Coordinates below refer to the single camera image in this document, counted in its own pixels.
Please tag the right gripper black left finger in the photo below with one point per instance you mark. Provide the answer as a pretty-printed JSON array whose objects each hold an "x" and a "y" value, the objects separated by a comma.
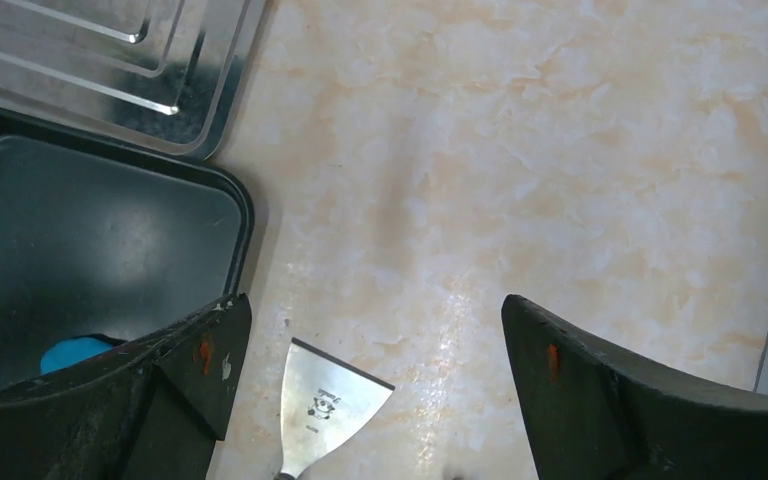
[{"x": 151, "y": 408}]

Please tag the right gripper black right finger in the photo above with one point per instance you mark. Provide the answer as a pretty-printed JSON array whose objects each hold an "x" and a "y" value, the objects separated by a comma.
[{"x": 595, "y": 410}]

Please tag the blue dough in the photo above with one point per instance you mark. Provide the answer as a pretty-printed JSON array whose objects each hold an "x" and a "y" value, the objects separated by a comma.
[{"x": 73, "y": 351}]

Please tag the black baking tray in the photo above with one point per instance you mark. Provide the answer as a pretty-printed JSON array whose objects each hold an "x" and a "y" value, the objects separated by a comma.
[{"x": 103, "y": 238}]

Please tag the silver metal tray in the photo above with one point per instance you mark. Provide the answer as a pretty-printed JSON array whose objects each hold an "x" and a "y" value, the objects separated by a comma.
[{"x": 164, "y": 75}]

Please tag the metal scraper wooden handle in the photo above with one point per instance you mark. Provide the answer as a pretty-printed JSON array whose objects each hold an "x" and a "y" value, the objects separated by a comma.
[{"x": 324, "y": 402}]

